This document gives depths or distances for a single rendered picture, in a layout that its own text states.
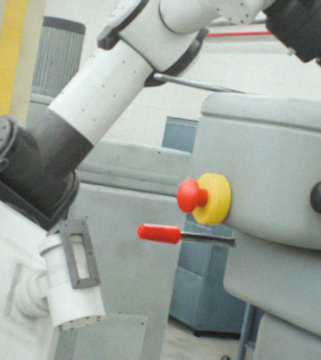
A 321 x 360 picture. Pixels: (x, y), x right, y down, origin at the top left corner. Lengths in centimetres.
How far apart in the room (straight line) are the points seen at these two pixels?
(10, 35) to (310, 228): 187
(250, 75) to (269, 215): 864
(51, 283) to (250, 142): 31
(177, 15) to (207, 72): 918
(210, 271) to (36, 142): 722
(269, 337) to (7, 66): 172
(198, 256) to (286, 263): 753
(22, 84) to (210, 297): 599
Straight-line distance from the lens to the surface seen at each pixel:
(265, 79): 937
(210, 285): 853
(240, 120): 106
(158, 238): 114
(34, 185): 132
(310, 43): 113
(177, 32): 131
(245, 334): 765
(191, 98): 1067
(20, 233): 124
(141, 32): 131
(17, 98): 276
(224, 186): 104
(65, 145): 132
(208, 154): 111
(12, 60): 275
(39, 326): 121
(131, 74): 133
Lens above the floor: 183
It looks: 3 degrees down
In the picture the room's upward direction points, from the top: 10 degrees clockwise
